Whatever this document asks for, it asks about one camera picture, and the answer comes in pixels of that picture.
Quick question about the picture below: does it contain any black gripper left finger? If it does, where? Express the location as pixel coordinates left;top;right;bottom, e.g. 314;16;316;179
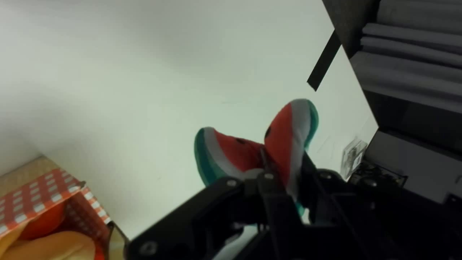
257;148;301;230

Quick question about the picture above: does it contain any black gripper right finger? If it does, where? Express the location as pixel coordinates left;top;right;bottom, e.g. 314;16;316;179
298;152;349;228

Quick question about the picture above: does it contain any watermelon slice plush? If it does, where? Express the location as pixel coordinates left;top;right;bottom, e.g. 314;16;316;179
193;98;320;221

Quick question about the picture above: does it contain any long black tape strip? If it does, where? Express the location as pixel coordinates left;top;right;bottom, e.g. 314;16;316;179
306;29;343;93

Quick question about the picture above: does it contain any dark shelf with grey panels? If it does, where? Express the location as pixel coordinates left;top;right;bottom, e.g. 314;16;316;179
320;0;462;207

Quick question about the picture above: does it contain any red checkered paper box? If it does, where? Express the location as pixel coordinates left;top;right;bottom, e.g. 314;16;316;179
0;153;130;260

